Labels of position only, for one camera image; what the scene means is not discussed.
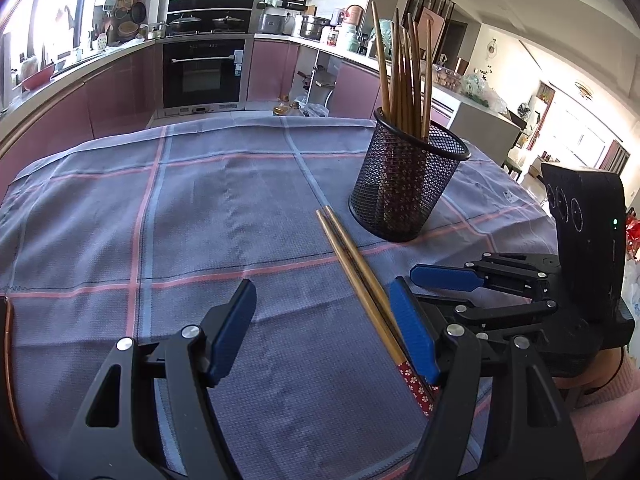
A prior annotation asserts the wooden chopstick red patterned end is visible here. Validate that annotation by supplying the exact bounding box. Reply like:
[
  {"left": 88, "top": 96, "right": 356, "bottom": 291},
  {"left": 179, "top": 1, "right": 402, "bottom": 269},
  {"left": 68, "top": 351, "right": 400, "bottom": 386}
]
[
  {"left": 322, "top": 205, "right": 407, "bottom": 342},
  {"left": 315, "top": 210, "right": 435, "bottom": 419}
]

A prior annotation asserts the large steel stockpot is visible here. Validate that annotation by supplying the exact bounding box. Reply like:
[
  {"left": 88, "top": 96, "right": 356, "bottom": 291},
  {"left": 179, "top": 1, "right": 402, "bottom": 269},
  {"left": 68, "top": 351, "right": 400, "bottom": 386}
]
[{"left": 298, "top": 14, "right": 331, "bottom": 41}]

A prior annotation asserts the black mesh utensil holder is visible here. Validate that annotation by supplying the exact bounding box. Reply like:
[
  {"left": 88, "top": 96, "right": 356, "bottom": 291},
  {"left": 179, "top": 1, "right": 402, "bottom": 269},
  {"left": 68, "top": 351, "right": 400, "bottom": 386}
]
[{"left": 348, "top": 106, "right": 472, "bottom": 243}]

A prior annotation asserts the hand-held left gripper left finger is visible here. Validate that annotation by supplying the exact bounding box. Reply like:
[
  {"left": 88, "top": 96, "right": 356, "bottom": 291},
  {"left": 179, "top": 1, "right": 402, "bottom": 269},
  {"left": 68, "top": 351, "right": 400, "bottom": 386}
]
[{"left": 50, "top": 279, "right": 258, "bottom": 480}]

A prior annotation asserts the silver rice cooker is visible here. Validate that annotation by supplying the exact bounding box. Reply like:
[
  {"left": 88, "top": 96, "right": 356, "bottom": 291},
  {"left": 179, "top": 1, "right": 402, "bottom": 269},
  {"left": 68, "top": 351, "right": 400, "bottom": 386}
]
[{"left": 257, "top": 12, "right": 286, "bottom": 35}]

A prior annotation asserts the grey checked tablecloth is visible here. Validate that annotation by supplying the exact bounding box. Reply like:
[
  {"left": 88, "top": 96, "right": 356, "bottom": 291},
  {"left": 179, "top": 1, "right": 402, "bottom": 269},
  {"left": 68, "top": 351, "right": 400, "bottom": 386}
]
[{"left": 0, "top": 114, "right": 566, "bottom": 480}]

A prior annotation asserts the lidded steel pan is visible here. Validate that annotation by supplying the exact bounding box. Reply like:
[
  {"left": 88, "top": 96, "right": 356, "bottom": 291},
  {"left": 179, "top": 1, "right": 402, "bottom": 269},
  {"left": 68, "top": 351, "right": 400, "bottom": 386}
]
[{"left": 212, "top": 14, "right": 249, "bottom": 32}]

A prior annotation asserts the clear plastic egg box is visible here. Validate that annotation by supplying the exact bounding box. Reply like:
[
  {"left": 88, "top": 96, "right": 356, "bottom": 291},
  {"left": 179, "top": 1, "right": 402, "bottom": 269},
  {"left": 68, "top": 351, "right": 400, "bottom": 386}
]
[{"left": 433, "top": 64, "right": 464, "bottom": 94}]

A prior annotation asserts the person's right forearm pink sleeve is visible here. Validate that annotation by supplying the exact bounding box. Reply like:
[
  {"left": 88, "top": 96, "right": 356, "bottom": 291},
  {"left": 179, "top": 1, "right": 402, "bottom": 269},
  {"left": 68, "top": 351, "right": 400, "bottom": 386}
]
[{"left": 552, "top": 350, "right": 640, "bottom": 463}]

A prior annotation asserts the red bowl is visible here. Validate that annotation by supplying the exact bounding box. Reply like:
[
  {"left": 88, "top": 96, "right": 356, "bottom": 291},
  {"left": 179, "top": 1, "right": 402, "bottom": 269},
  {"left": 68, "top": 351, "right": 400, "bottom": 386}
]
[{"left": 22, "top": 62, "right": 56, "bottom": 91}]

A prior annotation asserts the framed wall picture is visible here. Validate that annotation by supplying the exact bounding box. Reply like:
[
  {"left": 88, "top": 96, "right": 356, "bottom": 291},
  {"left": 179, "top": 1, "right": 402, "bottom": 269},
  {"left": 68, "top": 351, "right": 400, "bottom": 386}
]
[{"left": 417, "top": 6, "right": 446, "bottom": 56}]

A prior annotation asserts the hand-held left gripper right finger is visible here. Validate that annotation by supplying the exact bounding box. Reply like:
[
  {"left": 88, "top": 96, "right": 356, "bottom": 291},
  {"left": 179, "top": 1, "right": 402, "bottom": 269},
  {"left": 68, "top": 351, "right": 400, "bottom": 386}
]
[{"left": 387, "top": 276, "right": 586, "bottom": 480}]

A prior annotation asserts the bundle of bamboo chopsticks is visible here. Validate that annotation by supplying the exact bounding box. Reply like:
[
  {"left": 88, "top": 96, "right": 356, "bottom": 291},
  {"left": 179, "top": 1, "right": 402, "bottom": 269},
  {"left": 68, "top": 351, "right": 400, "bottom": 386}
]
[{"left": 370, "top": 1, "right": 435, "bottom": 142}]

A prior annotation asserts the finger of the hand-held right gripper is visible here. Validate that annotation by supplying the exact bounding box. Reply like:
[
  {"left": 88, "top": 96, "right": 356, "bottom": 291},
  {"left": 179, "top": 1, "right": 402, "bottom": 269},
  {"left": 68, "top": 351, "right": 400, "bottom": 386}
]
[
  {"left": 414, "top": 294, "right": 558, "bottom": 341},
  {"left": 410, "top": 252, "right": 560, "bottom": 301}
]

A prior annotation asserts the teal mesh food cover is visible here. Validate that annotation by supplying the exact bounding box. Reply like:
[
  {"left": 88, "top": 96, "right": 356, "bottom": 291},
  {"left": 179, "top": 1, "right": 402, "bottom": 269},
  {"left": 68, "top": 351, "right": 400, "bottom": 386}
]
[{"left": 372, "top": 18, "right": 397, "bottom": 57}]

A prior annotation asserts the black lidded wok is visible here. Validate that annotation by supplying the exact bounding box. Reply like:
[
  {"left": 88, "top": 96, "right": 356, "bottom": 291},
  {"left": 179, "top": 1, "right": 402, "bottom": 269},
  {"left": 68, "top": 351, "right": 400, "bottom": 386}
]
[{"left": 167, "top": 13, "right": 204, "bottom": 35}]

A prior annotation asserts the black built-in oven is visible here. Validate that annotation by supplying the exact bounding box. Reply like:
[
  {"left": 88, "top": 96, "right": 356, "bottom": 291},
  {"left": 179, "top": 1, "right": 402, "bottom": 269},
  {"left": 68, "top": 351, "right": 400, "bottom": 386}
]
[{"left": 160, "top": 37, "right": 249, "bottom": 111}]

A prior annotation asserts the plastic bag of greens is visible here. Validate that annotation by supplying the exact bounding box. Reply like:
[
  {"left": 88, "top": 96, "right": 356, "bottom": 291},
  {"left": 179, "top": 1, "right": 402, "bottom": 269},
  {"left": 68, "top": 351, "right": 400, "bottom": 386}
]
[{"left": 459, "top": 72, "right": 509, "bottom": 114}]

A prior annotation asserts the black range hood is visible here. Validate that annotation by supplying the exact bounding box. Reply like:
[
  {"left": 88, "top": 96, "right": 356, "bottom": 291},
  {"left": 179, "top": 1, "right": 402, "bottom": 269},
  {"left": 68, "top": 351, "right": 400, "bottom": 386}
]
[{"left": 166, "top": 0, "right": 256, "bottom": 36}]

